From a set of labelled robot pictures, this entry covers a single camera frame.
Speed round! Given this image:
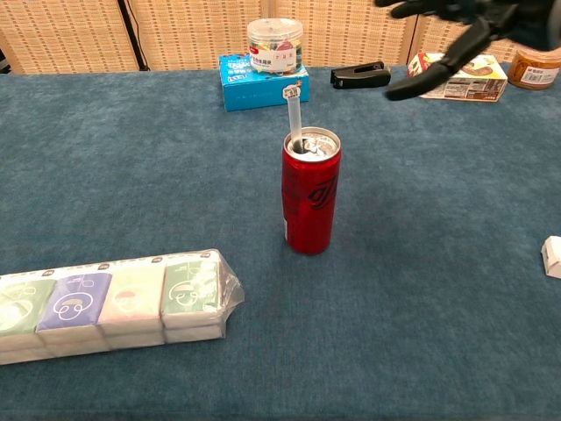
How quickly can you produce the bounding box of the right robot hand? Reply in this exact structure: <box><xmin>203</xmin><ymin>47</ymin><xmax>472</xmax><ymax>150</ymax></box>
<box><xmin>374</xmin><ymin>0</ymin><xmax>561</xmax><ymax>102</ymax></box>

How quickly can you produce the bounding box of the clear plastic straw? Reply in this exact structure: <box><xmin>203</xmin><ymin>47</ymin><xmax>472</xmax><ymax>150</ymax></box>
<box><xmin>287</xmin><ymin>94</ymin><xmax>304</xmax><ymax>154</ymax></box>

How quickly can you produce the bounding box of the red soda can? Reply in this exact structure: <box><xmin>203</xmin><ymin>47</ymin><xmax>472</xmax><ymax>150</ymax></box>
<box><xmin>282</xmin><ymin>126</ymin><xmax>344</xmax><ymax>256</ymax></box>

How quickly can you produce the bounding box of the white and red snack box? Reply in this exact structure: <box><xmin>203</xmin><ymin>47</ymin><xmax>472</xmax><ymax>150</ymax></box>
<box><xmin>406</xmin><ymin>51</ymin><xmax>508</xmax><ymax>103</ymax></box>

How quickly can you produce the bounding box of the brown jar with clear lid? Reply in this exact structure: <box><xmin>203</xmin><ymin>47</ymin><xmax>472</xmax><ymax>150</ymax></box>
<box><xmin>507</xmin><ymin>43</ymin><xmax>561</xmax><ymax>91</ymax></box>

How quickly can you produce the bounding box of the black stapler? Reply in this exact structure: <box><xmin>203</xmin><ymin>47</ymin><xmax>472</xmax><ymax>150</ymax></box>
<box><xmin>330</xmin><ymin>61</ymin><xmax>392</xmax><ymax>90</ymax></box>

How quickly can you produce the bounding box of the clear tub of coloured clips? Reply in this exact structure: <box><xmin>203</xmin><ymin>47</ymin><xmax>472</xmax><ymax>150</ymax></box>
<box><xmin>246</xmin><ymin>18</ymin><xmax>304</xmax><ymax>75</ymax></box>

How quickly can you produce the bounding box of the blue cardboard box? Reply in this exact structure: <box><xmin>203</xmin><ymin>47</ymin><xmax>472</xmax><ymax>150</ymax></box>
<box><xmin>218</xmin><ymin>54</ymin><xmax>310</xmax><ymax>112</ymax></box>

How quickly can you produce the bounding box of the small white box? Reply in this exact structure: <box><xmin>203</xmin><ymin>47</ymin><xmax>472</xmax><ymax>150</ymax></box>
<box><xmin>540</xmin><ymin>235</ymin><xmax>561</xmax><ymax>279</ymax></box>

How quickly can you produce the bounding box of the bamboo folding screen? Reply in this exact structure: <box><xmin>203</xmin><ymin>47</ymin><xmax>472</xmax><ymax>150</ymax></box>
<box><xmin>0</xmin><ymin>0</ymin><xmax>561</xmax><ymax>75</ymax></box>

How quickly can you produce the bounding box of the blue felt table cover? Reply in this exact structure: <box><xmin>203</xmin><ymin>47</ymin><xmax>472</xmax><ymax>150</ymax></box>
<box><xmin>0</xmin><ymin>63</ymin><xmax>561</xmax><ymax>421</ymax></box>

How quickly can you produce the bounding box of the black tripod stand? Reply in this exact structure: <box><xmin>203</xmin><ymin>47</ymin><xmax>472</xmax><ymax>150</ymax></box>
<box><xmin>116</xmin><ymin>0</ymin><xmax>149</xmax><ymax>71</ymax></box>

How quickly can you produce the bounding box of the wrapped tissue multipack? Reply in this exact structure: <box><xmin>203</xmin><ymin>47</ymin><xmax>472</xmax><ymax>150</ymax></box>
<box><xmin>0</xmin><ymin>247</ymin><xmax>245</xmax><ymax>366</ymax></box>

